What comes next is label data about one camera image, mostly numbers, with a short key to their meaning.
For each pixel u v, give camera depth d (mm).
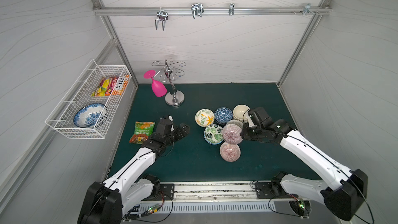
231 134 801
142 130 906
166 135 650
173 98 1106
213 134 912
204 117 984
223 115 991
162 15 783
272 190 654
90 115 635
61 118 557
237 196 732
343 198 374
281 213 680
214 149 862
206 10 776
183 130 749
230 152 844
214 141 883
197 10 765
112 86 728
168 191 733
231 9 797
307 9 764
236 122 931
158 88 957
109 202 387
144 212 679
